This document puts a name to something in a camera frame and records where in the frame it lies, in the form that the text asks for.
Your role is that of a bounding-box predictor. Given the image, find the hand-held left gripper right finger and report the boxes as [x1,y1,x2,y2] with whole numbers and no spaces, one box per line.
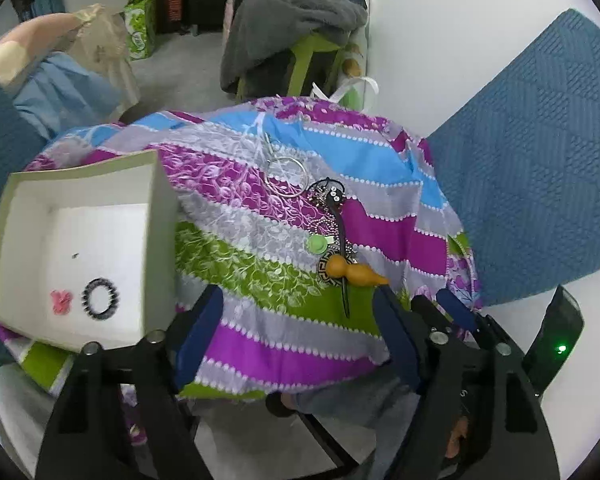
[372,286,561,480]

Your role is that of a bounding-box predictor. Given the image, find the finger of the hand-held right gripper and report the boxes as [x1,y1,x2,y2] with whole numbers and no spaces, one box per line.
[435,288,478,335]

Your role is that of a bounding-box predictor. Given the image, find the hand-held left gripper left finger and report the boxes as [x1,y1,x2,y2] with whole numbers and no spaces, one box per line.
[35,285,225,480]

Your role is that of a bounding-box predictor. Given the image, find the black hair stick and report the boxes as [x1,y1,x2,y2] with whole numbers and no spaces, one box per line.
[334,207,352,319]

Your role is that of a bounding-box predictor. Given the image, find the orange gourd pendant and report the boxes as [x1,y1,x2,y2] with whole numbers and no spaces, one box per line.
[328,255,390,287]

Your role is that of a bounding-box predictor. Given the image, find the silver bead chain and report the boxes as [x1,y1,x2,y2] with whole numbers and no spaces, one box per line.
[310,200,362,257]

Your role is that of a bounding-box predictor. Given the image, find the white cardboard box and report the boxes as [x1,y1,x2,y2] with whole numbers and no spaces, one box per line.
[0,149,183,353]

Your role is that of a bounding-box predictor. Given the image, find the black beaded hair tie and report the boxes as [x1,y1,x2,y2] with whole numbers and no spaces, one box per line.
[307,177,347,211]

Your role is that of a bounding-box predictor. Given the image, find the person's grey trousers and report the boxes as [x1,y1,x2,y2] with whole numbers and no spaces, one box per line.
[280,375,431,480]

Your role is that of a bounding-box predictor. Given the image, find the colourful striped floral cloth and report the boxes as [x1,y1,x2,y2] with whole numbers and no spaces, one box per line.
[0,96,483,446]

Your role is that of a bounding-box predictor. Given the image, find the pink butterfly hair clip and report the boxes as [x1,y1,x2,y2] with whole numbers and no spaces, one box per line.
[49,288,73,316]

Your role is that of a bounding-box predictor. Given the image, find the blue textured blanket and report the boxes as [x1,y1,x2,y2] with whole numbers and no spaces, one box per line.
[427,8,600,307]
[0,50,46,361]

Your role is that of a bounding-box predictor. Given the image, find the light blue cloth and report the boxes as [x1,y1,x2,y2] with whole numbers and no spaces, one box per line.
[12,52,131,138]

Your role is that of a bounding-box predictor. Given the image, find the floral white bag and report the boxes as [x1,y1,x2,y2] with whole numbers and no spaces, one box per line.
[337,0,381,111]

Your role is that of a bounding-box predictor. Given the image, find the green chair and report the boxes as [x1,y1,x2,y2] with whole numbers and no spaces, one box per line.
[237,32,346,103]

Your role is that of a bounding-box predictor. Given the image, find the beige plastic bag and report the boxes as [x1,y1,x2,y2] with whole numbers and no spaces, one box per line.
[70,4,141,111]

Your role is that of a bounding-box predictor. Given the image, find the green printed bag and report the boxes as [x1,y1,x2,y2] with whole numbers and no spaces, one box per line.
[124,0,157,61]

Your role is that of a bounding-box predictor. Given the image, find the grey fleece coat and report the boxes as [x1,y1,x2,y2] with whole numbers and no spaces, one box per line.
[220,0,370,96]

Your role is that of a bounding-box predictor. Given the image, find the orange basket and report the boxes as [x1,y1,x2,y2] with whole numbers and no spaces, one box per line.
[155,0,186,33]

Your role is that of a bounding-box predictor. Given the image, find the pink pillow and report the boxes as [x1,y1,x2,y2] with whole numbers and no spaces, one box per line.
[0,12,81,83]

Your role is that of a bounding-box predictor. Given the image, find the black spiral hair tie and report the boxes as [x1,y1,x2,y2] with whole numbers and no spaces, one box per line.
[81,278,120,317]

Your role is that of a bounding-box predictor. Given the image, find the black metal frame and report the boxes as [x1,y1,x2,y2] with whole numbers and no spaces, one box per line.
[265,391,361,468]

